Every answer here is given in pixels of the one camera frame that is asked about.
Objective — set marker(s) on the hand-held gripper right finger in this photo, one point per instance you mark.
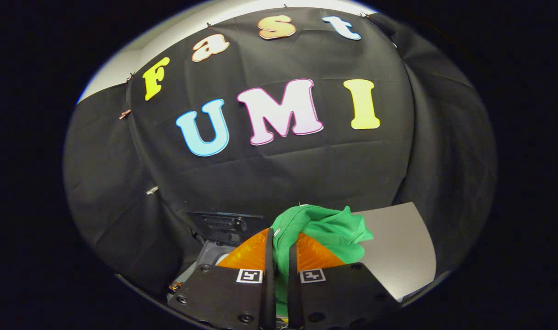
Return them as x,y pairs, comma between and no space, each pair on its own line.
343,298

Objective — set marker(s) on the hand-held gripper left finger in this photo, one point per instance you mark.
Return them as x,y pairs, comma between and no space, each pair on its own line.
224,298

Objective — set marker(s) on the green polo shirt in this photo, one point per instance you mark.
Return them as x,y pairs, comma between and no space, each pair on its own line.
325,233

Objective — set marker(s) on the black backdrop cloth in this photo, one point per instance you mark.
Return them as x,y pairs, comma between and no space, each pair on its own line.
306,174

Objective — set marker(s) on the silver clip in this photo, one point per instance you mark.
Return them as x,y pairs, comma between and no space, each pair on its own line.
152,189

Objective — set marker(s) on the copper clip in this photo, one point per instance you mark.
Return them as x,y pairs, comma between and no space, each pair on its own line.
124,113

